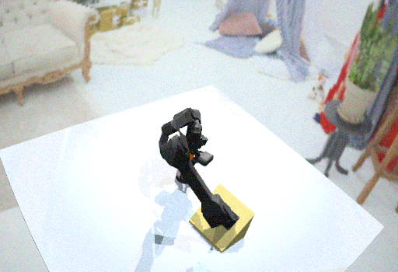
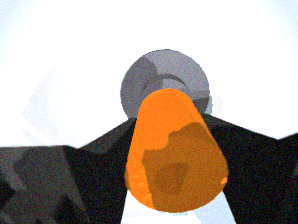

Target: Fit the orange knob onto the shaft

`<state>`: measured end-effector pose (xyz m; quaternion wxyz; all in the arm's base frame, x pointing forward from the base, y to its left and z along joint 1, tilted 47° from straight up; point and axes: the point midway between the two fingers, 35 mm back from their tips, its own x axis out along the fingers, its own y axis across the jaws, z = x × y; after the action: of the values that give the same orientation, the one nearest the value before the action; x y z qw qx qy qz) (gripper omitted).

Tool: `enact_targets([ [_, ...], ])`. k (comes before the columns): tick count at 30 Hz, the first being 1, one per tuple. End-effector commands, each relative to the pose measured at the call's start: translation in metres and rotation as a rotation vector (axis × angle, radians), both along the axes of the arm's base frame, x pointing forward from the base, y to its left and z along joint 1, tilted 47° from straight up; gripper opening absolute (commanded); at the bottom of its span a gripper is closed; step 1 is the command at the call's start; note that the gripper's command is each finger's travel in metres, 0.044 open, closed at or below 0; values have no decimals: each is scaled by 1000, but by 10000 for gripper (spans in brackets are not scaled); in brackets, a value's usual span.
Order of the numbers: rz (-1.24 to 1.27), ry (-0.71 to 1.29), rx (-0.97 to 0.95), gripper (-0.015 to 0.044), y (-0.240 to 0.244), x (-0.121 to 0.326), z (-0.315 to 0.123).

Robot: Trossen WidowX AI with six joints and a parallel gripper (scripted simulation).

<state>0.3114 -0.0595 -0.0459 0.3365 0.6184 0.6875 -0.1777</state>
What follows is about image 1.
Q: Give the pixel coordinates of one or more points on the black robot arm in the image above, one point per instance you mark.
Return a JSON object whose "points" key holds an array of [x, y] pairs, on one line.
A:
{"points": [[177, 154]]}

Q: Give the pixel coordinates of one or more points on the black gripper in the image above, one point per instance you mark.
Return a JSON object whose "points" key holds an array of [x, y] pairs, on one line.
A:
{"points": [[202, 158]]}

